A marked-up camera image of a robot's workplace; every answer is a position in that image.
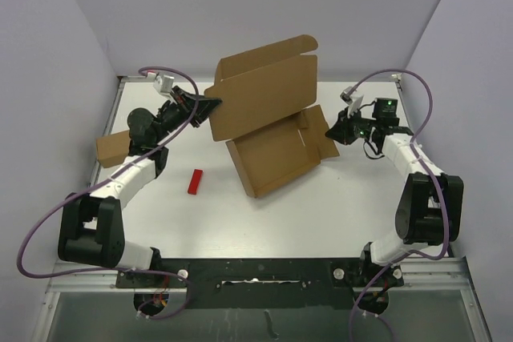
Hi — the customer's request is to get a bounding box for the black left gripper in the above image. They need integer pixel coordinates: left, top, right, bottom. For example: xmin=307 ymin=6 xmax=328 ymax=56
xmin=153 ymin=86 xmax=222 ymax=143

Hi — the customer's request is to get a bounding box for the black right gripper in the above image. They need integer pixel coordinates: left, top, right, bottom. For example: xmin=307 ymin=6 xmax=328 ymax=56
xmin=325 ymin=106 xmax=377 ymax=147

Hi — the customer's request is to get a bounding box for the red rectangular block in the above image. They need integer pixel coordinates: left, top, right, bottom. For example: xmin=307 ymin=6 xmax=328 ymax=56
xmin=188 ymin=169 xmax=204 ymax=195

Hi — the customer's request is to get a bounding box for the brown cardboard box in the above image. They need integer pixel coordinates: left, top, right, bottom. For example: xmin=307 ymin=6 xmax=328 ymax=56
xmin=204 ymin=34 xmax=340 ymax=198

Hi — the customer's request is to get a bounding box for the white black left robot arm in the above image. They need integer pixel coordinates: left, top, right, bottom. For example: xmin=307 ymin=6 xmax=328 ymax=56
xmin=58 ymin=86 xmax=222 ymax=287

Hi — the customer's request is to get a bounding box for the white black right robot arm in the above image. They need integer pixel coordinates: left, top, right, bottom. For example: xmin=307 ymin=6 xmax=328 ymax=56
xmin=325 ymin=98 xmax=464 ymax=285

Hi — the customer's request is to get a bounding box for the small folded cardboard box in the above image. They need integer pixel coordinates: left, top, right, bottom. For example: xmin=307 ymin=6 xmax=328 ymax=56
xmin=95 ymin=131 xmax=131 ymax=168

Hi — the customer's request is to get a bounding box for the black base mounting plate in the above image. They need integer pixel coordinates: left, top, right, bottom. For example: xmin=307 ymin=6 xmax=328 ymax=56
xmin=115 ymin=257 xmax=404 ymax=310

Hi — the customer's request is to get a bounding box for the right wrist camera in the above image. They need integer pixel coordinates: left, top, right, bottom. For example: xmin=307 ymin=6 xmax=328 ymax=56
xmin=340 ymin=87 xmax=363 ymax=118

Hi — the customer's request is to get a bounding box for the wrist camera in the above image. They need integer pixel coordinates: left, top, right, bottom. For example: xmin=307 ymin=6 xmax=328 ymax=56
xmin=146 ymin=71 xmax=175 ymax=97
xmin=340 ymin=87 xmax=363 ymax=118

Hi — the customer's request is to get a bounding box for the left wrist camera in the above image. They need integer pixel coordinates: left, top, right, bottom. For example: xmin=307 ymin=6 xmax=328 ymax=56
xmin=146 ymin=71 xmax=175 ymax=97

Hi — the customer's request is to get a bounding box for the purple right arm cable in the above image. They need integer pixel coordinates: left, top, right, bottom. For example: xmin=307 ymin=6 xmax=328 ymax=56
xmin=345 ymin=68 xmax=448 ymax=342

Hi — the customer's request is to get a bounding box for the aluminium frame rail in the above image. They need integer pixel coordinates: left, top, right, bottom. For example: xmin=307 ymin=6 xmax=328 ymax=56
xmin=31 ymin=75 xmax=494 ymax=342

